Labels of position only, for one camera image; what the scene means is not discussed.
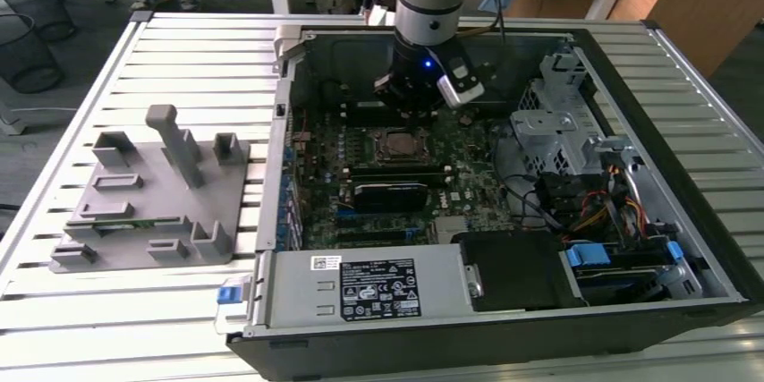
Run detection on silver CPU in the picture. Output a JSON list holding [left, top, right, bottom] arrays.
[[385, 132, 422, 155]]

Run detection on metal socket cover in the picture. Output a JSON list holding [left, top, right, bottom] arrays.
[[373, 127, 432, 164]]

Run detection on CPU socket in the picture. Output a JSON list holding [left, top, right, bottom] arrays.
[[370, 125, 436, 166]]

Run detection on green motherboard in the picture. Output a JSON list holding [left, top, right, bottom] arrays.
[[285, 104, 516, 252]]

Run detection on metal drive cage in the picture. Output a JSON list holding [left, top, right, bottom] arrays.
[[509, 53, 604, 177]]

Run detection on silver chipset heatsink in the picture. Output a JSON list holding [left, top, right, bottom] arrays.
[[433, 215, 468, 234]]

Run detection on black expansion slot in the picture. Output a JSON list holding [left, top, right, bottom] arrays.
[[336, 230, 408, 243]]

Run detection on blue disk carrier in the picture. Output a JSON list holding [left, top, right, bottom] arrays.
[[564, 242, 610, 272]]

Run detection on silver power supply unit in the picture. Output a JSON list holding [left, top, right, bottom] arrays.
[[253, 248, 478, 330]]

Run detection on grey parts rack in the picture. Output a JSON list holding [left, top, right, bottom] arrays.
[[46, 104, 252, 276]]

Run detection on wooden cabinet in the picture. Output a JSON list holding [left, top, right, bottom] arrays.
[[646, 0, 764, 81]]

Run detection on green RAM stick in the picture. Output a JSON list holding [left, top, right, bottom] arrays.
[[68, 216, 180, 227]]

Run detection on black PC case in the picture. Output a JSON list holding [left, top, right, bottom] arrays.
[[212, 19, 764, 382]]

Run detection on grey stand base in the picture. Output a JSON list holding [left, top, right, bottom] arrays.
[[0, 99, 29, 137]]

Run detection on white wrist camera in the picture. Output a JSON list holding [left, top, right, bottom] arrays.
[[437, 54, 485, 109]]

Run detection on coloured wire bundle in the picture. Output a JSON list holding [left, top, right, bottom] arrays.
[[560, 162, 652, 240]]

